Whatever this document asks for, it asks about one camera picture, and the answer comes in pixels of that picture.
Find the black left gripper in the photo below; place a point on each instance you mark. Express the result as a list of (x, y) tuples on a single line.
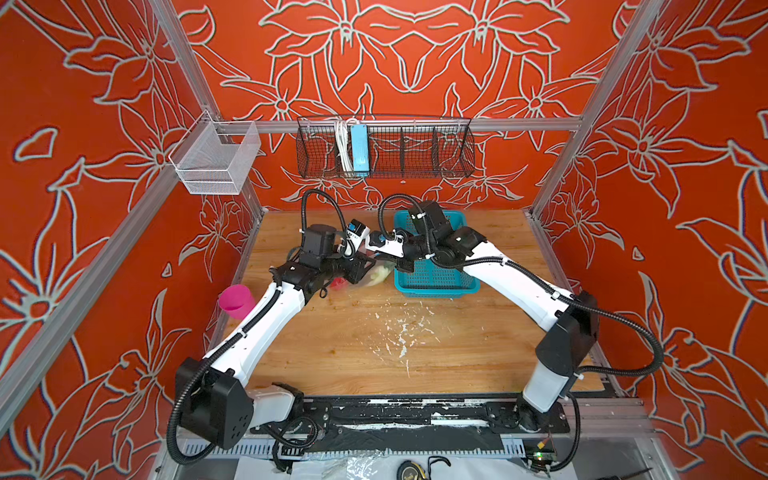
[(357, 266)]

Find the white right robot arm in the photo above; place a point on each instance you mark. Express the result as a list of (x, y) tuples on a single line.
[(570, 322)]

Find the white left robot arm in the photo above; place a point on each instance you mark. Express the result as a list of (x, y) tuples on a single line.
[(212, 407)]

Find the teal plastic basket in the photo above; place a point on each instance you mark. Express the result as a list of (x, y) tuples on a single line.
[(428, 280)]

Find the clear zip top bag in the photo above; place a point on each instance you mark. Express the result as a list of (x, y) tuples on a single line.
[(364, 282)]

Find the black wire wall basket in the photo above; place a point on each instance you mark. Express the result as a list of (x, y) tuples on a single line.
[(400, 147)]

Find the light blue power strip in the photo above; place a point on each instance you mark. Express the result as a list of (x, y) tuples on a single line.
[(360, 149)]

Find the pink plastic goblet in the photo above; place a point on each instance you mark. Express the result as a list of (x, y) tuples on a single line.
[(237, 301)]

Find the dark red apple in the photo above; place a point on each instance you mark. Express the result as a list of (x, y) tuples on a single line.
[(339, 283)]

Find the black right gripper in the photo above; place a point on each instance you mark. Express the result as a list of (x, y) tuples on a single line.
[(404, 264)]

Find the yellow black tape measure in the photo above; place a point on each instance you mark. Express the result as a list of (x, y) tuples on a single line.
[(411, 470)]

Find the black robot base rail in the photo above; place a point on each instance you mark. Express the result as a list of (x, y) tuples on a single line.
[(443, 424)]

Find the clear mesh wall bin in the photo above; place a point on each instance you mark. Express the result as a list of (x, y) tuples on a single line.
[(215, 158)]

